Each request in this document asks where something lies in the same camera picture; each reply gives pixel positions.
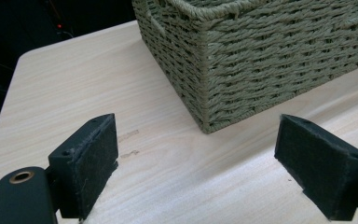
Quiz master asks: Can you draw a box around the green woven basket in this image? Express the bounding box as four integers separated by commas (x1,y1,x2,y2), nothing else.
131,0,358,135

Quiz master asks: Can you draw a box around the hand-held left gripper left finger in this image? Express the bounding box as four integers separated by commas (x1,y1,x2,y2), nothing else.
48,113,119,220

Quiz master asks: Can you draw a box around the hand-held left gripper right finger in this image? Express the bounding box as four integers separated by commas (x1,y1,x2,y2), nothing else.
273,113,358,222

